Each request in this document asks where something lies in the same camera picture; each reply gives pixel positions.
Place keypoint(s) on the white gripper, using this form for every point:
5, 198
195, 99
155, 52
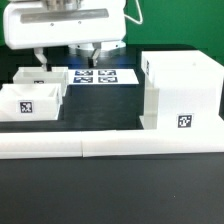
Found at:
35, 24

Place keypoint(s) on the white drawer tray with tag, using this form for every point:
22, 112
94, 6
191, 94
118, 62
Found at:
37, 75

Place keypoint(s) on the white front rail right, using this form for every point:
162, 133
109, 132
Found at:
149, 142

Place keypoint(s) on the white drawer cabinet box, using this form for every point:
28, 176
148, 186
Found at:
182, 90

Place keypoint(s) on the white tag sheet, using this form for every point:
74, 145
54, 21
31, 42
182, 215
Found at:
102, 77

